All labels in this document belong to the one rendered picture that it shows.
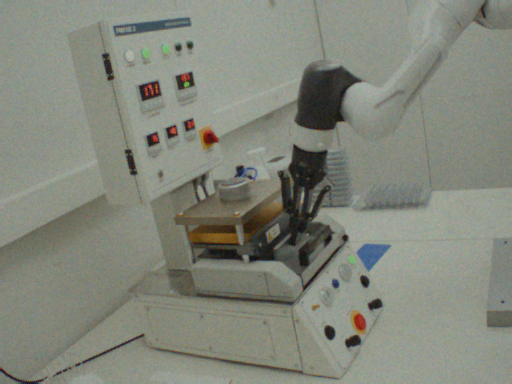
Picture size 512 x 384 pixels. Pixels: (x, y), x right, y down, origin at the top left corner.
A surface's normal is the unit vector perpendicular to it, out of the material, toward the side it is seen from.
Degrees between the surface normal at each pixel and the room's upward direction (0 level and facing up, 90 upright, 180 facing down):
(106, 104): 90
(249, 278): 90
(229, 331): 90
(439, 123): 90
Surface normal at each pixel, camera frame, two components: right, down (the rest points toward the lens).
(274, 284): -0.47, 0.33
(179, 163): 0.86, -0.03
